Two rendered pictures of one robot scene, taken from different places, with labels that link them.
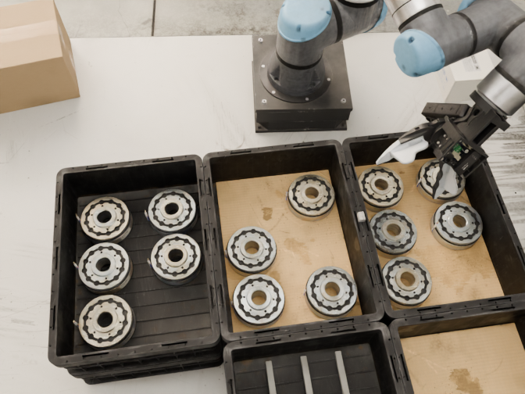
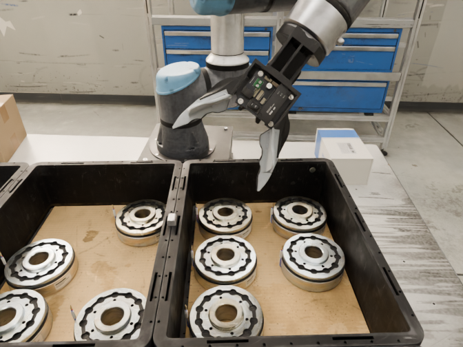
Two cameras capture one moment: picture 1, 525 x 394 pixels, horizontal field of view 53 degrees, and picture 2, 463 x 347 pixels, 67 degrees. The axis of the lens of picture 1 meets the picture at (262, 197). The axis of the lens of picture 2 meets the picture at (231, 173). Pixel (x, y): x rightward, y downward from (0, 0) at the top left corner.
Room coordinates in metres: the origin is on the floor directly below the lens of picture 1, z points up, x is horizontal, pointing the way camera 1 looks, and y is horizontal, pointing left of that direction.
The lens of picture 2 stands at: (0.08, -0.35, 1.28)
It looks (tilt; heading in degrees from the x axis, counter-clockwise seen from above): 33 degrees down; 9
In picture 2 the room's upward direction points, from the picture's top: straight up
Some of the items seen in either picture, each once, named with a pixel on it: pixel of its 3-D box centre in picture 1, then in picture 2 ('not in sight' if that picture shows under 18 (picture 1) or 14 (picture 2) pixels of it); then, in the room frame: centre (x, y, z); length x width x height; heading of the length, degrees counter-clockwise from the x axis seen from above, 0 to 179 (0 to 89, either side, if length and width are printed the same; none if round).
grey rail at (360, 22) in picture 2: not in sight; (279, 20); (2.47, -0.28, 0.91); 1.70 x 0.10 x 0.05; 95
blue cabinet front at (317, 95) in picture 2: not in sight; (336, 72); (2.48, -0.68, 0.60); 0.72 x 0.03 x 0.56; 95
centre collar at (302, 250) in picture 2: (458, 221); (313, 253); (0.51, -0.42, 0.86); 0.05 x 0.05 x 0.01
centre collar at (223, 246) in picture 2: (393, 230); (225, 255); (0.48, -0.28, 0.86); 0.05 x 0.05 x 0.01
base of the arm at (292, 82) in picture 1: (297, 61); (182, 130); (0.95, -0.07, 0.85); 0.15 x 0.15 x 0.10
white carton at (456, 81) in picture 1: (460, 62); (340, 155); (1.07, -0.54, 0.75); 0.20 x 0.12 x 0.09; 9
